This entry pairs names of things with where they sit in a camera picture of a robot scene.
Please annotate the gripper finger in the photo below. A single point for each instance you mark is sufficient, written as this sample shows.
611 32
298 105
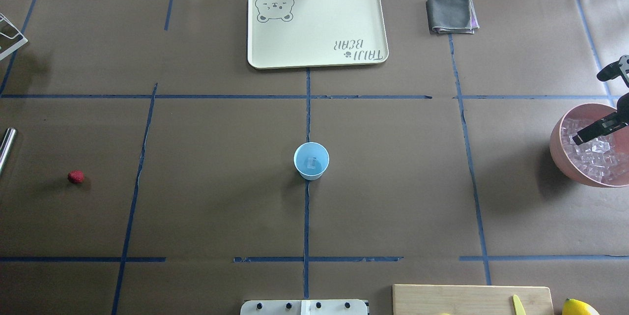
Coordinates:
619 68
602 127

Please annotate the clear ice cubes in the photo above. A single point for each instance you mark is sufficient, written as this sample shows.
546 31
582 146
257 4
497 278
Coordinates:
600 159

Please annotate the red strawberry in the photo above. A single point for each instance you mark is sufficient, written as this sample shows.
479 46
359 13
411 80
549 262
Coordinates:
76 176

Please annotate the light blue paper cup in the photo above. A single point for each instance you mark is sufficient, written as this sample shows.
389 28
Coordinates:
311 160

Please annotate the pink bowl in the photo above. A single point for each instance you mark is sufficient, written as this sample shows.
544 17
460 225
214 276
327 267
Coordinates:
589 112

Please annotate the grey folded cloth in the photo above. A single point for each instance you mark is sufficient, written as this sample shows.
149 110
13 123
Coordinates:
452 16

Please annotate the upper yellow lemon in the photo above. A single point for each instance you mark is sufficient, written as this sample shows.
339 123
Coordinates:
572 306

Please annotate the yellow plastic knife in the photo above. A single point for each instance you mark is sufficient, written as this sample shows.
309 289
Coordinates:
518 307

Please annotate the wooden cutting board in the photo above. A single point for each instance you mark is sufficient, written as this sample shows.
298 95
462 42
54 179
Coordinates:
469 300

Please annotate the cream bear tray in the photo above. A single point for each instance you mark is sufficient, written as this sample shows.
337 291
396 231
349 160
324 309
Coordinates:
315 33

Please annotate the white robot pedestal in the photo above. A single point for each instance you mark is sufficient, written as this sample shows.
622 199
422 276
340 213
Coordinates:
306 307

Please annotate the white wire cup rack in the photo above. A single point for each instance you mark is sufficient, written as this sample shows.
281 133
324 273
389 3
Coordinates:
11 38

